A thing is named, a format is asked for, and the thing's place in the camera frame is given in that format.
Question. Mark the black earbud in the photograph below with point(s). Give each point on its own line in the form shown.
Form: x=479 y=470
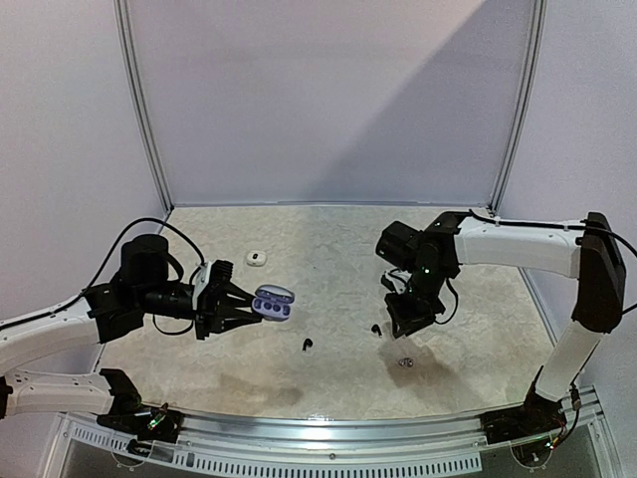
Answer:
x=308 y=344
x=376 y=329

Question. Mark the white earbud charging case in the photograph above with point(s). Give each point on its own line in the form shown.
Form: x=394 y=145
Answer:
x=256 y=259

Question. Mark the aluminium front rail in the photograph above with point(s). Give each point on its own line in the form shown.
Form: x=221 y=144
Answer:
x=217 y=445

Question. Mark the black earbud left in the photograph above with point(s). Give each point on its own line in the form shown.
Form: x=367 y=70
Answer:
x=308 y=344

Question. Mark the right aluminium frame post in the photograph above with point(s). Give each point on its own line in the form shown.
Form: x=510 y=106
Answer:
x=522 y=104

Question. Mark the blue grey charging case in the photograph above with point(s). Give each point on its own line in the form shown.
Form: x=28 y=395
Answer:
x=273 y=303

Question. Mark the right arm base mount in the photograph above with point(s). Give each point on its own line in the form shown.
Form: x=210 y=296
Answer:
x=536 y=415

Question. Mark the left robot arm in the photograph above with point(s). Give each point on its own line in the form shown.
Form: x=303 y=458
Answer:
x=147 y=283

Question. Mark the left aluminium frame post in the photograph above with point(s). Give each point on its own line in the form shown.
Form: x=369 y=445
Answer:
x=123 y=21

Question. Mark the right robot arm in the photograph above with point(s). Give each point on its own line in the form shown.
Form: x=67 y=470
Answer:
x=584 y=250

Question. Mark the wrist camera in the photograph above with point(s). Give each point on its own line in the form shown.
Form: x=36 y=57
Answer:
x=395 y=281
x=200 y=282

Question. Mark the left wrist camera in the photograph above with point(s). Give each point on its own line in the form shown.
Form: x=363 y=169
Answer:
x=200 y=282

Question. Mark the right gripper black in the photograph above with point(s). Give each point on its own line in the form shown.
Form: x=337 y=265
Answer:
x=403 y=313

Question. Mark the black earbud right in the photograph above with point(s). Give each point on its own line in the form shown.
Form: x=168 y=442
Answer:
x=376 y=329

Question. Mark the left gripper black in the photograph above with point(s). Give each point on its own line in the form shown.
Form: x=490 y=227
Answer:
x=212 y=308

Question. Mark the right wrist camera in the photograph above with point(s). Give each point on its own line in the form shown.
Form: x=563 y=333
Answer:
x=395 y=281

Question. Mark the aluminium frame post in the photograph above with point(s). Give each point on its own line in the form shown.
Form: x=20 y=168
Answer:
x=123 y=21
x=522 y=104

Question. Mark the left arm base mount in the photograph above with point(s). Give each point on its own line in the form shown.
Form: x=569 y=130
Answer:
x=146 y=422

